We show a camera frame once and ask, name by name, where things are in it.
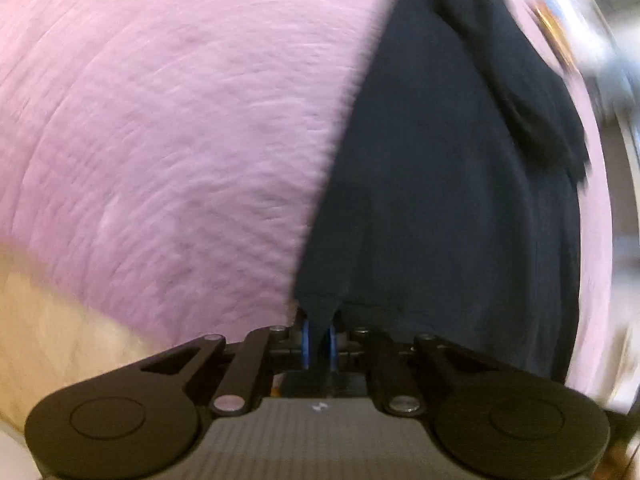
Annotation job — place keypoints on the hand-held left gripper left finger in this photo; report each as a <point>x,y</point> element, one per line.
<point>306,345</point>

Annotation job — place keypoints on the black hoodie with white stripes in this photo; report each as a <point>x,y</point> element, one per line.
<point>440,210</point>

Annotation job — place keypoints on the bed with purple sheet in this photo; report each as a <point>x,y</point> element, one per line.
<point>150,135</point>

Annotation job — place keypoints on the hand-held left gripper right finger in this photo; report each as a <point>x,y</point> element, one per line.
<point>332,346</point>

